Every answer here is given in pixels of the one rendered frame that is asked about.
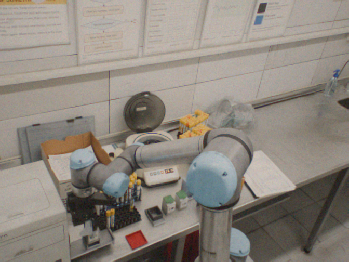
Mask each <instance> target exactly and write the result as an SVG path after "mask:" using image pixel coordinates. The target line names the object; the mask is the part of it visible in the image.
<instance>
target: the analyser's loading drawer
mask: <svg viewBox="0 0 349 262"><path fill-rule="evenodd" d="M111 243H113V245H114V244H115V236H114V234H113V232H112V230H111V229H110V227H109V225H107V229H105V230H101V231H99V240H98V241H96V242H93V243H90V244H88V242H87V240H86V238H85V236H82V238H81V239H78V240H76V241H73V242H72V243H70V254H71V259H74V258H75V257H78V256H81V255H84V254H86V253H89V252H92V251H94V250H95V249H98V248H100V247H103V246H105V245H108V244H111Z"/></svg>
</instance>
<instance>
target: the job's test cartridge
mask: <svg viewBox="0 0 349 262"><path fill-rule="evenodd" d="M85 238H86V240H87V242H88V244H90V243H93V242H96V241H98V240H99V229H98V228H97V232H96V235H95V237H94V238H93V239H92V238H91V235H87V236H85Z"/></svg>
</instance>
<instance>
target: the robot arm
mask: <svg viewBox="0 0 349 262"><path fill-rule="evenodd" d="M252 159H253V146H252V143H251V141H250V139H249V138H248V136H247V135H246V134H244V133H243V132H241V131H240V130H237V129H234V128H218V129H212V130H208V131H206V132H205V133H204V134H203V135H200V136H194V137H188V138H182V139H176V140H170V141H164V142H158V143H152V144H148V145H144V144H143V143H139V142H134V143H133V144H131V145H129V146H128V147H127V148H126V149H125V150H124V151H123V152H122V153H121V154H120V155H119V156H118V157H117V158H116V159H115V160H113V161H112V162H111V163H110V164H108V165H107V166H106V165H103V164H101V163H99V162H97V161H95V155H94V153H93V152H92V151H90V150H88V149H85V148H82V149H78V150H76V151H74V152H73V153H72V154H71V156H70V171H71V185H72V191H71V192H67V200H68V201H67V202H66V207H67V213H70V214H71V216H72V223H73V226H74V227H75V226H78V225H82V224H85V227H84V229H83V230H82V231H81V232H80V233H79V235H80V236H81V237H82V236H87V235H91V238H92V239H93V238H94V237H95V235H96V232H97V227H98V222H97V209H96V206H95V205H104V206H113V205H114V203H115V201H116V200H115V199H114V197H115V198H119V197H122V196H123V194H124V193H125V192H126V190H127V189H128V187H129V183H130V179H129V177H130V176H131V175H132V174H133V173H134V172H135V171H136V170H138V169H145V168H154V167H163V166H172V165H181V164H190V163H191V166H190V168H189V170H188V172H187V175H186V185H187V188H188V190H189V192H190V193H192V194H193V195H192V197H193V198H194V199H195V200H196V202H197V203H198V204H199V251H198V256H197V257H196V259H195V261H194V262H246V258H247V255H248V254H249V248H250V243H249V240H248V239H247V237H246V235H245V234H244V233H243V232H241V231H240V230H238V229H234V228H232V215H233V207H234V206H236V205H237V203H238V202H239V199H240V189H241V181H242V178H243V176H244V174H245V172H246V170H247V169H248V167H249V165H250V164H251V162H252ZM96 189H98V190H100V191H102V192H103V193H102V192H95V190H96ZM68 208H69V210H68Z"/></svg>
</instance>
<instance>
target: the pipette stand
mask: <svg viewBox="0 0 349 262"><path fill-rule="evenodd" d="M182 190H184V192H185V193H186V194H187V197H188V201H190V200H192V199H194V198H193V197H192V195H193V194H192V193H190V192H189V190H188V188H187V185H186V177H185V178H183V179H182V186H181V190H179V191H182Z"/></svg>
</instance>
